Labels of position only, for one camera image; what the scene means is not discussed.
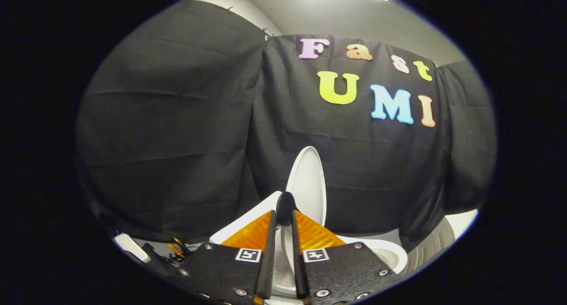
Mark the white toilet lid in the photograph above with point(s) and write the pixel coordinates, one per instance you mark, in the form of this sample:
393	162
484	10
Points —
308	185

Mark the white toilet body with tank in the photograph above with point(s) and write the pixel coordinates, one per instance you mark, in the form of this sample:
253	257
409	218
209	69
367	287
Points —
385	252

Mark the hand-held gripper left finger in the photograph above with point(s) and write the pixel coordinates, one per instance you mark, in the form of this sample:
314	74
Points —
268	269

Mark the black backdrop cloth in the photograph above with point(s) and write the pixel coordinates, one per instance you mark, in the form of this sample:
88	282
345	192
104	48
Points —
177	141

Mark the white plastic object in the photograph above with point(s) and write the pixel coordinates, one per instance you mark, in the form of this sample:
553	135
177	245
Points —
130	247

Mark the white panelled cabinet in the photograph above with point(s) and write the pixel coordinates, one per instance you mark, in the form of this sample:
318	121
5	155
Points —
436	243

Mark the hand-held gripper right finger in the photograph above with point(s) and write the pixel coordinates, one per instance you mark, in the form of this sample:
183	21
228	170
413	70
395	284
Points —
299	269

